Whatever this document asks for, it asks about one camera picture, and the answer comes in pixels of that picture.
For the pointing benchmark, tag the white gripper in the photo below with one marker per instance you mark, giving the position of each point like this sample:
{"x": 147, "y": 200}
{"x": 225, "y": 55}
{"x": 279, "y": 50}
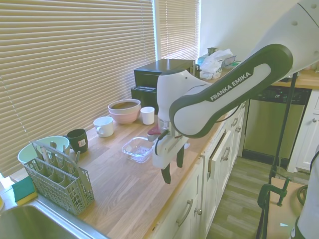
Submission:
{"x": 165, "y": 152}

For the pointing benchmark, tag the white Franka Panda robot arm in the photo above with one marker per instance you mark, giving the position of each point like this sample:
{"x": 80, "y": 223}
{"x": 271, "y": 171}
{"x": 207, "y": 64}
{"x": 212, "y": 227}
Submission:
{"x": 224, "y": 94}

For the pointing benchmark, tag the clear plastic food container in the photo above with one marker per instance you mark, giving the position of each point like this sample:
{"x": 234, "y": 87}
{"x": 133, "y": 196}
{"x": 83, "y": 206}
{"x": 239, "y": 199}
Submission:
{"x": 137, "y": 150}

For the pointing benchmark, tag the white lower kitchen cabinets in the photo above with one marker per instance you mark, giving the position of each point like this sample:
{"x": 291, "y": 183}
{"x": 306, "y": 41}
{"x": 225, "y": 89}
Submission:
{"x": 219, "y": 174}

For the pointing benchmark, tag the pink bowl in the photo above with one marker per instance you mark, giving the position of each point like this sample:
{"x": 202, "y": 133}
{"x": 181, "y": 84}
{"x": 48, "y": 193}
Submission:
{"x": 125, "y": 118}

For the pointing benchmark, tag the black toaster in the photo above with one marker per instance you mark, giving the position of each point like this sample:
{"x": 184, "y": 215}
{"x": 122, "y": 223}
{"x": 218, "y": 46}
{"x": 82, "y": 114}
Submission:
{"x": 142, "y": 98}

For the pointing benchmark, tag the beige bowl brown inside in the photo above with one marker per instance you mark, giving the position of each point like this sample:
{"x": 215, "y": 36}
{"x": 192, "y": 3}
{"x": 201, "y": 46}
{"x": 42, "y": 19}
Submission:
{"x": 124, "y": 105}

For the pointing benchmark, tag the white mug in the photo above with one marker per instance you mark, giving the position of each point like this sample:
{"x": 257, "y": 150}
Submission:
{"x": 104, "y": 127}

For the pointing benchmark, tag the dark green clamp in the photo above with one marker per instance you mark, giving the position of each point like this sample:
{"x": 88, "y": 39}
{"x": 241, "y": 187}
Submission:
{"x": 264, "y": 196}

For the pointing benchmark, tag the metal cutlery piece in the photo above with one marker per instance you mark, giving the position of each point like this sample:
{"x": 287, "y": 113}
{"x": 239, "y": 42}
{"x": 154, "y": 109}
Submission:
{"x": 65, "y": 150}
{"x": 77, "y": 156}
{"x": 53, "y": 150}

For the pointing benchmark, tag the black mug with sticker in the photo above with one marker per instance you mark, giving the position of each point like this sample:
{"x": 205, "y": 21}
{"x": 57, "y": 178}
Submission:
{"x": 78, "y": 140}

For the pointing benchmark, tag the small black countertop appliance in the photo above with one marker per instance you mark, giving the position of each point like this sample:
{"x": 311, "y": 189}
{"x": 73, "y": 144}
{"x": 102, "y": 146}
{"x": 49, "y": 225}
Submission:
{"x": 196, "y": 69}

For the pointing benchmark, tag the black microwave oven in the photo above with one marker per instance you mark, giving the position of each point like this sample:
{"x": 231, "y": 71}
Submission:
{"x": 154, "y": 68}

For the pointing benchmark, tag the stainless steel dishwasher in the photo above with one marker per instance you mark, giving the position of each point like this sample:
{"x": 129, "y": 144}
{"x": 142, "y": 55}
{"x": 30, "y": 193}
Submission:
{"x": 269, "y": 124}

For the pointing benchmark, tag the white plastic bag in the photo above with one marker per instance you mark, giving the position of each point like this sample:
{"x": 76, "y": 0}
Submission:
{"x": 211, "y": 63}

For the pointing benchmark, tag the grey plastic cutlery basket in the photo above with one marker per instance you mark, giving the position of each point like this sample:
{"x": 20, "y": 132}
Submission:
{"x": 62, "y": 191}

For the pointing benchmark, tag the grey green cup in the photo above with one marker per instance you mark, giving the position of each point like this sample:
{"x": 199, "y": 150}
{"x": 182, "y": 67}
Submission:
{"x": 212, "y": 50}

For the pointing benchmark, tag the brown robot mounting board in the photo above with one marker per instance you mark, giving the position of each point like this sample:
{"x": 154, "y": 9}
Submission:
{"x": 289, "y": 214}

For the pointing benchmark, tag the wide beige window blinds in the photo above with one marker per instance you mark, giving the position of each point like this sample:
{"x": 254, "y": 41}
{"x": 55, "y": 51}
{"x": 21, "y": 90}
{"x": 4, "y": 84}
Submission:
{"x": 74, "y": 74}

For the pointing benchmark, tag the narrow beige window blinds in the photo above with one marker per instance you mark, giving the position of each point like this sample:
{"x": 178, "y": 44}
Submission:
{"x": 179, "y": 27}

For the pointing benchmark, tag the mint green bowl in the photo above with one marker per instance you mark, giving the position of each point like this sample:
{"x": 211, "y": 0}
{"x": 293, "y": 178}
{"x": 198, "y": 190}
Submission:
{"x": 26, "y": 154}

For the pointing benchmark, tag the green and yellow sponge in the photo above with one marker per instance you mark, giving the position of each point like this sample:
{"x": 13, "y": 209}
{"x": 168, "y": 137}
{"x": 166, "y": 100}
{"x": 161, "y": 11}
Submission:
{"x": 23, "y": 190}

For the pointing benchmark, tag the stainless steel sink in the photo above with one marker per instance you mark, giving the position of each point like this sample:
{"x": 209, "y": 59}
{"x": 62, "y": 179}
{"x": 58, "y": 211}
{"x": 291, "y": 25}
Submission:
{"x": 30, "y": 224}

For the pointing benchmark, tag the yellow dish edge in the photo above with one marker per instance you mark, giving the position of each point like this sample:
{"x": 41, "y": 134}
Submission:
{"x": 1, "y": 204}

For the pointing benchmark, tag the grey wrist camera red mount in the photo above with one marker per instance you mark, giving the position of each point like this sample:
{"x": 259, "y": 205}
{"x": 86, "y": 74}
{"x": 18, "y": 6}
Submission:
{"x": 153, "y": 135}

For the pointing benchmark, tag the black camera stand pole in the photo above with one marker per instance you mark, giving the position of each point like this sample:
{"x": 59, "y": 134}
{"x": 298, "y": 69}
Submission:
{"x": 284, "y": 124}

